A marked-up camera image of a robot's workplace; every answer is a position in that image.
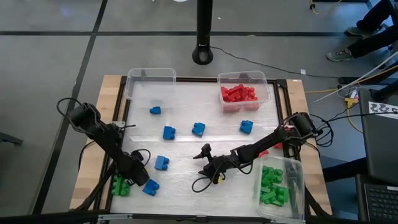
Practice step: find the blue toy block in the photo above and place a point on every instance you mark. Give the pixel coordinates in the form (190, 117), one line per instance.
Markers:
(161, 162)
(246, 126)
(155, 110)
(168, 132)
(198, 128)
(151, 188)

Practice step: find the black furniture leg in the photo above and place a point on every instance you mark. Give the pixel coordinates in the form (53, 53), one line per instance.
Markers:
(9, 139)

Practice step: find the black laptop keyboard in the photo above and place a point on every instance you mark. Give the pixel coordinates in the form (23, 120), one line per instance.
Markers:
(382, 202)

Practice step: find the black camera pole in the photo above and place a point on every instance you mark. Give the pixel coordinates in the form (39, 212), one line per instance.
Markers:
(203, 28)

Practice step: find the yellow power plug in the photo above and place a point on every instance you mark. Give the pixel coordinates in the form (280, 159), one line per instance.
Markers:
(350, 101)

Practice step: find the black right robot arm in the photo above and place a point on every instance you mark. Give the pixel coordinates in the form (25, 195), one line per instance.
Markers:
(273, 138)

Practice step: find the white marker tag sheet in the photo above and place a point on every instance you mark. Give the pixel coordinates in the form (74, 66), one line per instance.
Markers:
(382, 109)

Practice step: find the person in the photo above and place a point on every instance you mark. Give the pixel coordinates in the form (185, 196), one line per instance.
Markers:
(373, 40)

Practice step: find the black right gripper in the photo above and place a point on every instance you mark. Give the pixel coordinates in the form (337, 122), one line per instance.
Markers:
(217, 168)

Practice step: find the clear plastic bin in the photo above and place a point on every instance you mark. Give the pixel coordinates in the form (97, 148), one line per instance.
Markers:
(150, 90)
(228, 77)
(295, 186)

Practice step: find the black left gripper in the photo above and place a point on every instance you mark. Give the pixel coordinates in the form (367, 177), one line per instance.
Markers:
(135, 171)

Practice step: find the black table frame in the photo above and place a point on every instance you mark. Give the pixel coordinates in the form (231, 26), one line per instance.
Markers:
(199, 79)

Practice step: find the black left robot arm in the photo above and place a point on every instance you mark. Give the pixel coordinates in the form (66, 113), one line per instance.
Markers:
(105, 140)

